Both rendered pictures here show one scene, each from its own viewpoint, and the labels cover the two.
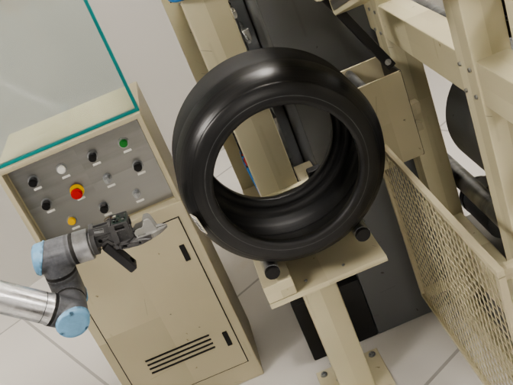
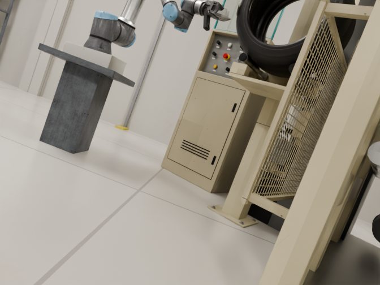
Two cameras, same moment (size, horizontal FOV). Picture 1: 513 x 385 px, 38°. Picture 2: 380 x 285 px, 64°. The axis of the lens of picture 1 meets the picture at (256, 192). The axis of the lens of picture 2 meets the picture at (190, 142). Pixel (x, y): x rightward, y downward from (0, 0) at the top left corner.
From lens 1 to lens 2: 1.75 m
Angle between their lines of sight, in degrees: 38
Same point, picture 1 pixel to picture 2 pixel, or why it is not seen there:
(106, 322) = (188, 111)
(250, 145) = not seen: hidden behind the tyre
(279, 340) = not seen: hidden behind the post
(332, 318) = (251, 160)
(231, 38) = not seen: outside the picture
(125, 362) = (178, 133)
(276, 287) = (238, 65)
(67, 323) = (167, 7)
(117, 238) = (211, 7)
